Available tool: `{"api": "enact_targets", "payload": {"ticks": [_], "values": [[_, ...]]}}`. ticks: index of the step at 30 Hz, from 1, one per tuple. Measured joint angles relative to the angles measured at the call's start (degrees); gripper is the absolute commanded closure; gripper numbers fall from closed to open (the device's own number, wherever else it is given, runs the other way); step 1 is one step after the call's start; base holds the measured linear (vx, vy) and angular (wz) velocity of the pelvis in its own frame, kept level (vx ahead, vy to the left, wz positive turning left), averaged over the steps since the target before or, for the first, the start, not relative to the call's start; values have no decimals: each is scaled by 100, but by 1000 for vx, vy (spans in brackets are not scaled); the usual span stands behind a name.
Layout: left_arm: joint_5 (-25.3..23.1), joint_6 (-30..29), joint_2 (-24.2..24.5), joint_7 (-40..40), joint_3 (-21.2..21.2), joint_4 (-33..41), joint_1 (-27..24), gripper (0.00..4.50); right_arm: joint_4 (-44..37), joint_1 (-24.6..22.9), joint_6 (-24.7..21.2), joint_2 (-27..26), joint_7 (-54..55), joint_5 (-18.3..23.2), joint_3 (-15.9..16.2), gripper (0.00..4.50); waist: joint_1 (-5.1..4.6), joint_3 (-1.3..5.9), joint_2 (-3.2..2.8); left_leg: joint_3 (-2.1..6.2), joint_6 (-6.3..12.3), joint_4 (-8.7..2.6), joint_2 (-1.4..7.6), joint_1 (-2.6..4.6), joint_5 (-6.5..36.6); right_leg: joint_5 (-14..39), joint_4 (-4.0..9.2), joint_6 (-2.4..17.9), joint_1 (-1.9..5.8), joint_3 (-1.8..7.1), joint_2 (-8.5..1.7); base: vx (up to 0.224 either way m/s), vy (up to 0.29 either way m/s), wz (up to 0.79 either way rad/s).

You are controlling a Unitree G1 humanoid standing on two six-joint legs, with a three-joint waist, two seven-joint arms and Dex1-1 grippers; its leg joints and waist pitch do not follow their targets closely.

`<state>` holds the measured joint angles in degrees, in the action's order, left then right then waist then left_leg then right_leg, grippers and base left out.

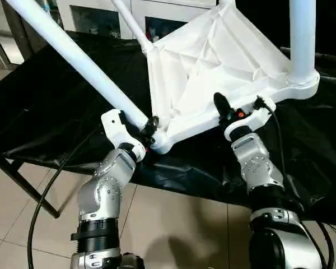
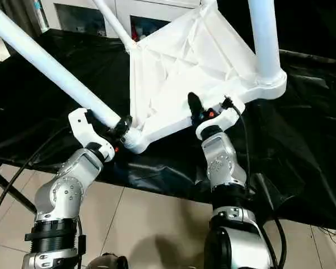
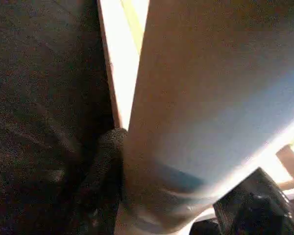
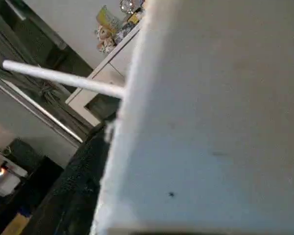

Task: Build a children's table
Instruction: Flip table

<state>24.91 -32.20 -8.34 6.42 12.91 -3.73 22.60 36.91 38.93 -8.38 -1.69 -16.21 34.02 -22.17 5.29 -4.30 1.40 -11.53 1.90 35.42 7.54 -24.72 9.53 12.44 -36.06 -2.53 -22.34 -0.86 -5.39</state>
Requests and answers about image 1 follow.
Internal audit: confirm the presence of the white glass-door cabinet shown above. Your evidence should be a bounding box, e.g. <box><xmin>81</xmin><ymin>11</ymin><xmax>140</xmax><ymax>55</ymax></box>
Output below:
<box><xmin>55</xmin><ymin>0</ymin><xmax>218</xmax><ymax>41</ymax></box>

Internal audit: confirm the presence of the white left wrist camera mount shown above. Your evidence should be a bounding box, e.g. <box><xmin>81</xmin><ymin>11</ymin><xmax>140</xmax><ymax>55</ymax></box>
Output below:
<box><xmin>100</xmin><ymin>109</ymin><xmax>146</xmax><ymax>163</ymax></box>

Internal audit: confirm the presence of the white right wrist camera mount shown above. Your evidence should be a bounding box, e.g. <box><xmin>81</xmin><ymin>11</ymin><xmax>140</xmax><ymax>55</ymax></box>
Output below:
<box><xmin>223</xmin><ymin>95</ymin><xmax>277</xmax><ymax>141</ymax></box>

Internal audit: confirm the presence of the black metal frame bar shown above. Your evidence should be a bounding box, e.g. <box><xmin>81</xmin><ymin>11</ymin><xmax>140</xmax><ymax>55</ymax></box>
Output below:
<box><xmin>0</xmin><ymin>152</ymin><xmax>59</xmax><ymax>219</ymax></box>

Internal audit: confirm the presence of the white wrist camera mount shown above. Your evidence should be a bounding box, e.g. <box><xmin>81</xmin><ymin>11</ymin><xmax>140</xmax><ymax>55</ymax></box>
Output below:
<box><xmin>223</xmin><ymin>95</ymin><xmax>277</xmax><ymax>141</ymax></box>
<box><xmin>100</xmin><ymin>109</ymin><xmax>146</xmax><ymax>163</ymax></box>

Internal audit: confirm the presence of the white plastic table leg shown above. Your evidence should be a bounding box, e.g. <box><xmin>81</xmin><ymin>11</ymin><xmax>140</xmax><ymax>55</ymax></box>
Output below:
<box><xmin>5</xmin><ymin>0</ymin><xmax>153</xmax><ymax>129</ymax></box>
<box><xmin>111</xmin><ymin>0</ymin><xmax>152</xmax><ymax>53</ymax></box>
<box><xmin>285</xmin><ymin>0</ymin><xmax>319</xmax><ymax>86</ymax></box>

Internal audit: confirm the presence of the grey curtain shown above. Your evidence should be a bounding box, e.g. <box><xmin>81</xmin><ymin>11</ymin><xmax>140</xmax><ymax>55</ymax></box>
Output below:
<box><xmin>1</xmin><ymin>0</ymin><xmax>59</xmax><ymax>64</ymax></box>

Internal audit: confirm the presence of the black work mat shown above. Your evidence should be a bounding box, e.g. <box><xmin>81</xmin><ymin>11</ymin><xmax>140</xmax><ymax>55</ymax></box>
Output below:
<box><xmin>0</xmin><ymin>29</ymin><xmax>336</xmax><ymax>222</ymax></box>

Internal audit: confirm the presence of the white plastic table top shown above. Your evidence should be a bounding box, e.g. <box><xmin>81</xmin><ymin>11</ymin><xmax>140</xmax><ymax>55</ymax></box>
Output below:
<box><xmin>141</xmin><ymin>0</ymin><xmax>321</xmax><ymax>155</ymax></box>

